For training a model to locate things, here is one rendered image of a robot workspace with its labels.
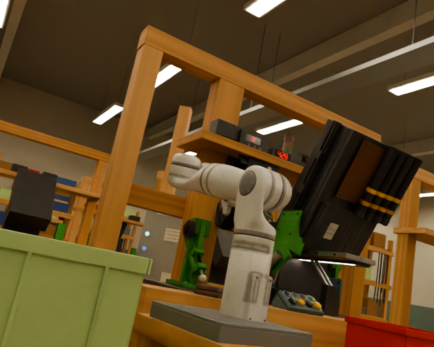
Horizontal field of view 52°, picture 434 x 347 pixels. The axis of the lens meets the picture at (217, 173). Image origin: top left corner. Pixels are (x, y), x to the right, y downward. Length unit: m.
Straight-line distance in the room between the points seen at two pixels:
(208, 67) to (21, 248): 1.68
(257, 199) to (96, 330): 0.53
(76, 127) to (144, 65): 10.01
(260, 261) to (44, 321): 0.55
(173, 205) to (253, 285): 1.10
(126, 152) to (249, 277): 1.02
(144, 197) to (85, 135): 10.04
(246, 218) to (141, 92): 1.07
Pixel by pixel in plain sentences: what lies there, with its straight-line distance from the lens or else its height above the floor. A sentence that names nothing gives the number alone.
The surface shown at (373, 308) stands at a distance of 8.38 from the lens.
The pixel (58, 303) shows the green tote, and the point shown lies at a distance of 0.50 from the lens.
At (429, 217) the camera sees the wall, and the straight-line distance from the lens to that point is 12.28.
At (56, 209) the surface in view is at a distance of 8.46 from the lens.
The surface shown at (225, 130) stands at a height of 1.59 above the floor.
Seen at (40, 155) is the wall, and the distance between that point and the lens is 11.61.
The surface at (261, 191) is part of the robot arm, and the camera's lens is 0.95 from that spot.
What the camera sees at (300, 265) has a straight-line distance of 1.99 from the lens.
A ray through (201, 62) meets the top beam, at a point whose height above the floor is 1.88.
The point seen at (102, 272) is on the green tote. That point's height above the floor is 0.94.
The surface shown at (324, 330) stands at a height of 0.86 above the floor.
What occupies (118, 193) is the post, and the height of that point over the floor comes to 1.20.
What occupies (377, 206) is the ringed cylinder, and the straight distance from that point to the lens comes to 1.86.
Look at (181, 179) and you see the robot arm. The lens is 1.32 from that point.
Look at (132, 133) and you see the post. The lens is 1.84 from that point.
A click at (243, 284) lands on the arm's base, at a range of 0.94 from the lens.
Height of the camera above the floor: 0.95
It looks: 13 degrees up
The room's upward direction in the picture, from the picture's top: 11 degrees clockwise
